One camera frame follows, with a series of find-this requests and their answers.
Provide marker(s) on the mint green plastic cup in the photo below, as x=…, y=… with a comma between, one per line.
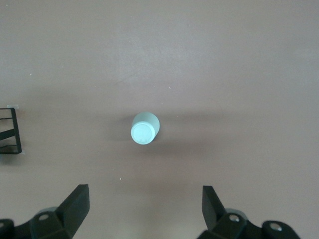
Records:
x=142, y=133

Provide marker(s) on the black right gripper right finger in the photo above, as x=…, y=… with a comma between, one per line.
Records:
x=214, y=214

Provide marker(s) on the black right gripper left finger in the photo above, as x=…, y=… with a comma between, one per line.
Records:
x=69, y=214

